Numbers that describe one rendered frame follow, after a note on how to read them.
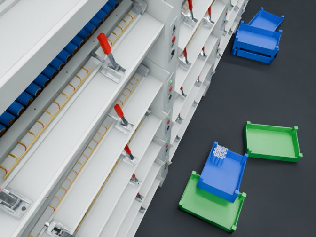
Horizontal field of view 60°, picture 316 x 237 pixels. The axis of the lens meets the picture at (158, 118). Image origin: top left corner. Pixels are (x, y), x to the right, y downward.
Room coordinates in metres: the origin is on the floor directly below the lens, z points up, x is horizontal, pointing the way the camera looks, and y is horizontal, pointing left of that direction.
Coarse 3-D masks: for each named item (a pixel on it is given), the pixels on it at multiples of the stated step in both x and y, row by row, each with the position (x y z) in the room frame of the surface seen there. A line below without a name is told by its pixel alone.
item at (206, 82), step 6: (204, 84) 1.13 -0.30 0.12; (204, 90) 1.09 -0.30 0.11; (198, 96) 1.04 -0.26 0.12; (198, 102) 1.00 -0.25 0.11; (192, 108) 0.95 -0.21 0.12; (192, 114) 0.91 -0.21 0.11; (186, 120) 0.86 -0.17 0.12; (186, 126) 0.82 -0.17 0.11; (180, 132) 0.78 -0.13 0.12; (180, 138) 0.73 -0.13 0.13; (174, 144) 0.70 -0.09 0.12; (174, 150) 0.67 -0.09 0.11
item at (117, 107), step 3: (117, 105) 0.35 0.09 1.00; (114, 108) 0.34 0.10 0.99; (117, 108) 0.34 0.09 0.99; (120, 108) 0.35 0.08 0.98; (117, 111) 0.34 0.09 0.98; (120, 111) 0.35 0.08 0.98; (120, 114) 0.34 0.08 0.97; (123, 114) 0.35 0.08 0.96; (120, 117) 0.34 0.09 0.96; (123, 117) 0.34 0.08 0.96; (123, 120) 0.34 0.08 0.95; (123, 123) 0.34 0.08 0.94; (126, 123) 0.34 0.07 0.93
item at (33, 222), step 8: (128, 80) 0.46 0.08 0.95; (112, 104) 0.38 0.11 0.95; (96, 128) 0.32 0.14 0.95; (80, 152) 0.26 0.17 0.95; (72, 168) 0.23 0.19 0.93; (64, 176) 0.20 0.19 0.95; (56, 184) 0.19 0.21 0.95; (56, 192) 0.17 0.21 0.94; (48, 200) 0.15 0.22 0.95; (40, 208) 0.14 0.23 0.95; (56, 208) 0.14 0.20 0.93; (40, 216) 0.13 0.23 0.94; (32, 224) 0.11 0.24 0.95; (24, 232) 0.09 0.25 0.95
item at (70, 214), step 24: (144, 72) 0.50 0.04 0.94; (168, 72) 0.49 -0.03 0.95; (120, 96) 0.43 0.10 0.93; (144, 96) 0.44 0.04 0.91; (96, 144) 0.29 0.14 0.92; (120, 144) 0.30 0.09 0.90; (96, 168) 0.24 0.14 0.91; (72, 192) 0.18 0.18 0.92; (96, 192) 0.18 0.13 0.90; (48, 216) 0.13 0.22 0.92; (72, 216) 0.13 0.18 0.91
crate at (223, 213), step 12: (192, 180) 0.54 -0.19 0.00; (192, 192) 0.47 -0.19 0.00; (204, 192) 0.47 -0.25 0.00; (180, 204) 0.38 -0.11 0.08; (192, 204) 0.40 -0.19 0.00; (204, 204) 0.40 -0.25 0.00; (216, 204) 0.40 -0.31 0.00; (228, 204) 0.40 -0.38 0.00; (240, 204) 0.40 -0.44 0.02; (204, 216) 0.33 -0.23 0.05; (216, 216) 0.34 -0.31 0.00; (228, 216) 0.34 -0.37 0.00; (228, 228) 0.27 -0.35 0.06
